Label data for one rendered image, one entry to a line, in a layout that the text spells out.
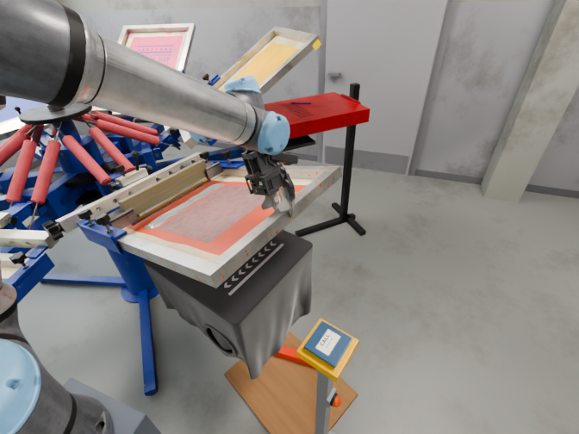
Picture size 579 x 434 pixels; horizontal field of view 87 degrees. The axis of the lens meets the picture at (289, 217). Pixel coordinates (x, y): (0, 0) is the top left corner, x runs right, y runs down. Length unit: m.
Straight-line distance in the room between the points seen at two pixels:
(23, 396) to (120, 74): 0.38
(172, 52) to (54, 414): 2.50
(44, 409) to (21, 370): 0.06
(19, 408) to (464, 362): 2.02
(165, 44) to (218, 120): 2.38
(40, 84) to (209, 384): 1.79
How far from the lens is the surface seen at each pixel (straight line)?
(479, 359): 2.23
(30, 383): 0.51
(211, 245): 0.87
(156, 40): 2.92
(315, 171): 1.06
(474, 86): 3.43
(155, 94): 0.42
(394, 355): 2.07
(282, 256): 1.16
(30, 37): 0.37
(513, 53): 3.42
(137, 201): 1.23
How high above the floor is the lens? 1.76
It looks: 37 degrees down
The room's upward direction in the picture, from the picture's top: 3 degrees counter-clockwise
